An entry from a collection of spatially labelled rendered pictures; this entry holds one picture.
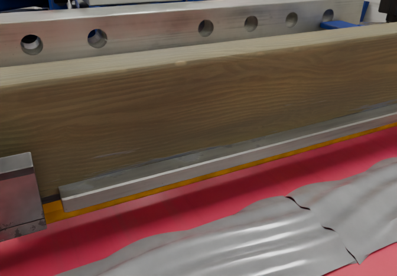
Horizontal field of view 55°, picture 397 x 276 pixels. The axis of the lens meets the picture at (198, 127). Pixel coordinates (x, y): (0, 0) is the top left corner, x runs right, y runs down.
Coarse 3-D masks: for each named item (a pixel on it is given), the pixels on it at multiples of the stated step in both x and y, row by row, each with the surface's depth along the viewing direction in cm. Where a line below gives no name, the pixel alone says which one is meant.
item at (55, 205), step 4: (60, 200) 23; (44, 204) 23; (48, 204) 23; (52, 204) 23; (56, 204) 23; (60, 204) 23; (44, 208) 23; (48, 208) 23; (52, 208) 23; (56, 208) 23; (60, 208) 23; (44, 212) 23; (48, 212) 23
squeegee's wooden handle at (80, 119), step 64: (64, 64) 20; (128, 64) 21; (192, 64) 22; (256, 64) 24; (320, 64) 27; (384, 64) 30; (0, 128) 19; (64, 128) 20; (128, 128) 22; (192, 128) 24; (256, 128) 27
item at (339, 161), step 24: (336, 144) 34; (360, 144) 35; (384, 144) 35; (264, 168) 31; (288, 168) 31; (312, 168) 31; (336, 168) 31; (360, 168) 31; (288, 192) 28; (360, 264) 22; (384, 264) 22
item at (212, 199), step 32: (192, 192) 28; (224, 192) 28; (256, 192) 28; (64, 224) 24; (96, 224) 25; (128, 224) 25; (160, 224) 25; (192, 224) 25; (0, 256) 22; (32, 256) 22; (64, 256) 22; (96, 256) 22
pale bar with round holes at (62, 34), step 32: (224, 0) 52; (256, 0) 52; (288, 0) 53; (320, 0) 54; (352, 0) 57; (0, 32) 37; (32, 32) 39; (64, 32) 40; (96, 32) 46; (128, 32) 43; (160, 32) 45; (192, 32) 47; (224, 32) 49; (256, 32) 51; (288, 32) 54; (0, 64) 39
